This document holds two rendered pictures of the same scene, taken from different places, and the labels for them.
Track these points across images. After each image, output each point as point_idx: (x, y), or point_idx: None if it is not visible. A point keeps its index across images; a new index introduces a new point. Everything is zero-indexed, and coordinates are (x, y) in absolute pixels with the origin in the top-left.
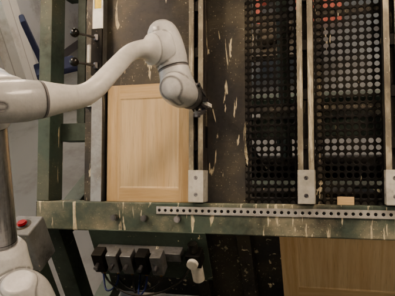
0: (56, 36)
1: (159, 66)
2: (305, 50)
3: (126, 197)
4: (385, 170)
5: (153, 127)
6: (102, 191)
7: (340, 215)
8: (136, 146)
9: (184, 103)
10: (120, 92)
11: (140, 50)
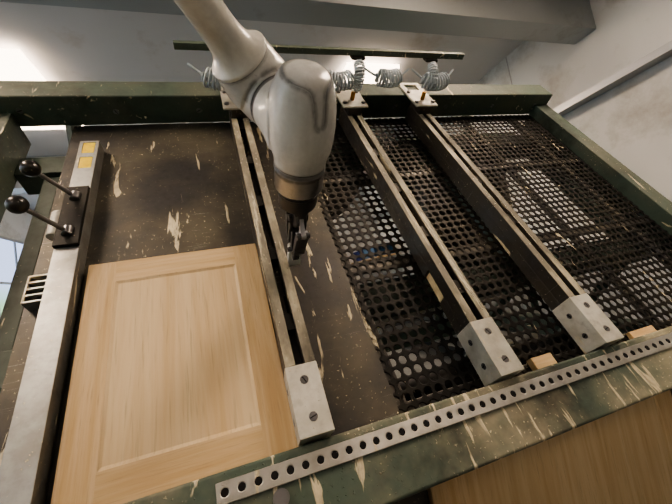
0: None
1: (258, 81)
2: (400, 192)
3: (116, 493)
4: (565, 300)
5: (189, 317)
6: (36, 501)
7: (564, 379)
8: (151, 359)
9: (327, 126)
10: (116, 271)
11: (229, 13)
